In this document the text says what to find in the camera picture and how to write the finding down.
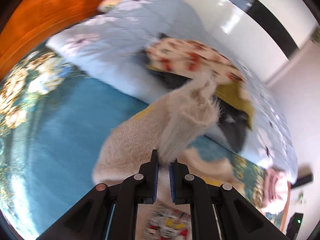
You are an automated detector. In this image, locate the orange wooden headboard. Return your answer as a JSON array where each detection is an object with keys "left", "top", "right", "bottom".
[{"left": 0, "top": 0, "right": 143, "bottom": 73}]

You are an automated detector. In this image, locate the colourful printed cloth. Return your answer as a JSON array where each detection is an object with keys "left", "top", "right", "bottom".
[{"left": 144, "top": 204, "right": 192, "bottom": 240}]

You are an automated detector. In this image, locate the mustard yellow garment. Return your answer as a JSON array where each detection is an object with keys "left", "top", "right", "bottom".
[{"left": 146, "top": 65, "right": 256, "bottom": 130}]

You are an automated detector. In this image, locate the pink folded cloth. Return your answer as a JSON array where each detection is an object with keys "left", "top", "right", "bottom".
[{"left": 260, "top": 168, "right": 290, "bottom": 214}]

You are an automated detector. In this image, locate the black electronic device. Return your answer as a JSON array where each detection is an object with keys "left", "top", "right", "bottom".
[{"left": 286, "top": 212, "right": 304, "bottom": 238}]

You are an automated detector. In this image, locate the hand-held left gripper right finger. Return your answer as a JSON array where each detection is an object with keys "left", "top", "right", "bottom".
[{"left": 169, "top": 158, "right": 290, "bottom": 240}]

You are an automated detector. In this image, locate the dark grey garment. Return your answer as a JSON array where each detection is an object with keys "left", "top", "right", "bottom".
[{"left": 140, "top": 32, "right": 250, "bottom": 153}]

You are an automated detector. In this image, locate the cream red floral garment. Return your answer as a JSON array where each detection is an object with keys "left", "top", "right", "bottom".
[{"left": 145, "top": 39, "right": 248, "bottom": 83}]

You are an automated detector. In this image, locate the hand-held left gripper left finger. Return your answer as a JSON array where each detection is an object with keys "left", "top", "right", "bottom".
[{"left": 37, "top": 149, "right": 159, "bottom": 240}]

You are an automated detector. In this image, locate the light blue floral quilt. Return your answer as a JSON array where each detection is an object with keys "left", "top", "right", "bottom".
[{"left": 46, "top": 0, "right": 298, "bottom": 180}]

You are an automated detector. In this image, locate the teal floral bed sheet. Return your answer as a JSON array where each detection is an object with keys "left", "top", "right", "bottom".
[{"left": 0, "top": 44, "right": 288, "bottom": 239}]

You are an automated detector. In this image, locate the beige fuzzy sweater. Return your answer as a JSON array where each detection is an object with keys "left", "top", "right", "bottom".
[{"left": 92, "top": 70, "right": 238, "bottom": 205}]

